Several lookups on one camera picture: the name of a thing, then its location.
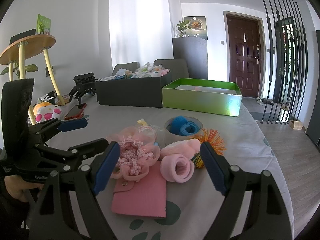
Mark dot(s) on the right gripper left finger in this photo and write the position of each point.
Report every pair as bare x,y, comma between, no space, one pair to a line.
53,216

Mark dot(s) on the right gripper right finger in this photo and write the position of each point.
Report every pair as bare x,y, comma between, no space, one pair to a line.
267,216

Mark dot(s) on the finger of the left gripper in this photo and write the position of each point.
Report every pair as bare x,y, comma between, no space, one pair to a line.
89,149
70,125

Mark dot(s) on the white tape roll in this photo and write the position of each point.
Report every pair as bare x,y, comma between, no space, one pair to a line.
181,128

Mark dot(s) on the person left hand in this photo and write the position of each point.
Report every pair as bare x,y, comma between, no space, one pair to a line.
16,187

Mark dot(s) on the red smartphone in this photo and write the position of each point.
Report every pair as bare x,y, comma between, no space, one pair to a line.
76,111

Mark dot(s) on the orange white plush toy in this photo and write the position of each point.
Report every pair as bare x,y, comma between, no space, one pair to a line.
45,111

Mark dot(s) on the black spare gripper device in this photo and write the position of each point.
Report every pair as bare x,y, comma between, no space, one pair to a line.
84,84

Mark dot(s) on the pink flower hair scrunchie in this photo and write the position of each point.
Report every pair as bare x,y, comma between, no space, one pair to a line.
138,152

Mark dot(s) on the pink felt wallet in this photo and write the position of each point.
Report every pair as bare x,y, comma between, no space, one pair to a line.
145,198

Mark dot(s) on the black storage box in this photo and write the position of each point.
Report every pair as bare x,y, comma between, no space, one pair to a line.
140,92

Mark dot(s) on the round wooden side table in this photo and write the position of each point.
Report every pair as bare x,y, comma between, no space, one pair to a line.
26,48

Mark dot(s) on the grey chair left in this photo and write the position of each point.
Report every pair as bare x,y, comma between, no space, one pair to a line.
132,66

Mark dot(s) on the grey chair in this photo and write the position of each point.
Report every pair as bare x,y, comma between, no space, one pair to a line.
132,66
178,67

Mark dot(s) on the pink rolled sock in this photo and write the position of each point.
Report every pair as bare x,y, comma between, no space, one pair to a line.
176,165

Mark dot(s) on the small wooden box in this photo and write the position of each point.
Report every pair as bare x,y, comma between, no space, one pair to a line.
296,125

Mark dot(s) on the orange yellow spiky ball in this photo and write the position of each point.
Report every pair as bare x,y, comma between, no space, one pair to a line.
215,140

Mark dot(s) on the green leaflet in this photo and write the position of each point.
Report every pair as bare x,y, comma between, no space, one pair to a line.
43,25

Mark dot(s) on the black metal slat divider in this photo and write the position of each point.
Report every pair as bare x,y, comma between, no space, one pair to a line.
288,62

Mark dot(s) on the grey chair right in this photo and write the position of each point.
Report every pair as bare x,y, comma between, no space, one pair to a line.
178,67

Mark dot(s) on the green cardboard box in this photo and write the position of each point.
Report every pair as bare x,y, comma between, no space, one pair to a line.
206,96

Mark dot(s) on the dark grey cabinet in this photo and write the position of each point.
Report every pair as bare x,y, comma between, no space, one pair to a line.
194,51

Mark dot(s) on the potted green plant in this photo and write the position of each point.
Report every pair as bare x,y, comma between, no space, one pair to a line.
182,27

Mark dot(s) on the dark brown entrance door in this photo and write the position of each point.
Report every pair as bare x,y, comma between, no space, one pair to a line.
244,54

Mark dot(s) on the framed wall picture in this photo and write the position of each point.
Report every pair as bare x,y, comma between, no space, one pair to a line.
197,27

